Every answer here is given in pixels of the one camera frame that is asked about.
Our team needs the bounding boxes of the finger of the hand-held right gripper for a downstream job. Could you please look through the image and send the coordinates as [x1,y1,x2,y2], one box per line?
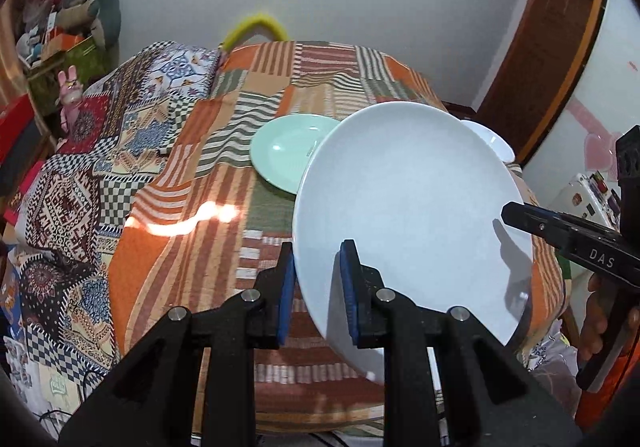
[501,201,620,254]

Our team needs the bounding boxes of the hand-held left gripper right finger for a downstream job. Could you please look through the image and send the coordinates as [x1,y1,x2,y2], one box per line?
[340,239,583,447]

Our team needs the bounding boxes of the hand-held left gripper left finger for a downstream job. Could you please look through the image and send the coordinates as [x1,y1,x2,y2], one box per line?
[57,241,301,447]

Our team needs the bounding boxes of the white bowl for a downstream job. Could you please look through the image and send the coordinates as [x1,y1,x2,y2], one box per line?
[460,119,516,164]

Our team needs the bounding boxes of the large white plate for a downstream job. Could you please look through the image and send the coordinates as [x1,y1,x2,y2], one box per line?
[292,102,535,383]

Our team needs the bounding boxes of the person's right hand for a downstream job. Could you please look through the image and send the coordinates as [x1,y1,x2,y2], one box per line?
[579,272,607,363]

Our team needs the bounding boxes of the white fridge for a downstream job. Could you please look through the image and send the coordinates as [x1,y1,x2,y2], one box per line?
[545,172,626,228]

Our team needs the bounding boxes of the pale green plate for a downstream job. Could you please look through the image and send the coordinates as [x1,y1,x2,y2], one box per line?
[250,114,343,195]

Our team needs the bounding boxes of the brown wooden door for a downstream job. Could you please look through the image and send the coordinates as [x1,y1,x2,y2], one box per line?
[475,0,608,162]

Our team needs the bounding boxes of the orange striped patchwork blanket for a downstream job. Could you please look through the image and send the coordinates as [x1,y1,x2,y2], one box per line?
[107,41,538,433]

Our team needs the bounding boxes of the patterned checkered quilt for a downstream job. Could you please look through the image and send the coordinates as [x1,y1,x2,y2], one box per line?
[0,41,223,415]

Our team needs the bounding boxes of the yellow padded hoop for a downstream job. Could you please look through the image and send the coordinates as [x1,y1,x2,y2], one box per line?
[220,13,290,55]

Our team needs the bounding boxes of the pink bunny toy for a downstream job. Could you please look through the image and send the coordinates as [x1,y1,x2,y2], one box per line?
[57,67,86,132]

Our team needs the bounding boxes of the red box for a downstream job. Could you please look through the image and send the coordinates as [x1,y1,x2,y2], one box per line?
[0,94,33,162]

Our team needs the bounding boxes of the green cardboard box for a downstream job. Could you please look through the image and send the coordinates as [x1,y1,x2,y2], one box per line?
[27,37,101,112]

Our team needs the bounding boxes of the brown striped curtain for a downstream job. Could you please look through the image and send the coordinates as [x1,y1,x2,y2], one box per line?
[0,0,31,102]

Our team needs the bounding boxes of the black floor cable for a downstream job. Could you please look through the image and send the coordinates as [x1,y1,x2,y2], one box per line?
[35,407,76,438]

